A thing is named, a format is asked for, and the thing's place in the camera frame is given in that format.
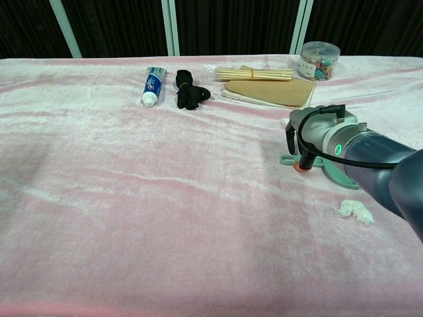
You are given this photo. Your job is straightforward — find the black sock bundle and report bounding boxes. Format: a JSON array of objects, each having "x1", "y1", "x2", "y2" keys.
[{"x1": 174, "y1": 69, "x2": 212, "y2": 111}]

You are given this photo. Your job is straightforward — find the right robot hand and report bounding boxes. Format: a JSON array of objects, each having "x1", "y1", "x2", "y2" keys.
[{"x1": 285, "y1": 104, "x2": 360, "y2": 173}]

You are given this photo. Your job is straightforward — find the slanted white frame post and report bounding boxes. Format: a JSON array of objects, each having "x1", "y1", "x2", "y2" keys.
[{"x1": 49, "y1": 0, "x2": 83, "y2": 59}]

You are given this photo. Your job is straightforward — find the pink plush tablecloth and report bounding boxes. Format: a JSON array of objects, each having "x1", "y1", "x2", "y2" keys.
[{"x1": 0, "y1": 54, "x2": 423, "y2": 317}]

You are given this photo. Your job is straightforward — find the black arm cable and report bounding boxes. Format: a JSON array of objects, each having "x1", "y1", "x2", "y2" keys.
[{"x1": 296, "y1": 104, "x2": 403, "y2": 169}]

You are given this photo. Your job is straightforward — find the teal plastic dustpan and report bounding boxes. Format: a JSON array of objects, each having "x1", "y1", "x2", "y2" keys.
[{"x1": 279, "y1": 154, "x2": 361, "y2": 191}]

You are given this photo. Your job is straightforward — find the brown paper envelope stack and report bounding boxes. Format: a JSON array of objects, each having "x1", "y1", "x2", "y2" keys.
[{"x1": 221, "y1": 79, "x2": 317, "y2": 110}]

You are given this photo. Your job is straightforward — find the bundle of wooden sticks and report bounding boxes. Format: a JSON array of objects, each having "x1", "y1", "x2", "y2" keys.
[{"x1": 216, "y1": 66, "x2": 294, "y2": 82}]

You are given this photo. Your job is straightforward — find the white double frame post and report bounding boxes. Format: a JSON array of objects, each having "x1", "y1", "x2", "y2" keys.
[
  {"x1": 289, "y1": 0, "x2": 314, "y2": 55},
  {"x1": 161, "y1": 0, "x2": 181, "y2": 56}
]

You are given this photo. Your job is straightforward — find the blue white toothpaste tube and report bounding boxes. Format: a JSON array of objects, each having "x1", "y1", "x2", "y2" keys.
[{"x1": 141, "y1": 66, "x2": 167, "y2": 108}]

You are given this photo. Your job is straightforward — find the clear jar of clips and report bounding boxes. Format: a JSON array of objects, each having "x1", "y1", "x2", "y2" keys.
[{"x1": 298, "y1": 41, "x2": 341, "y2": 81}]

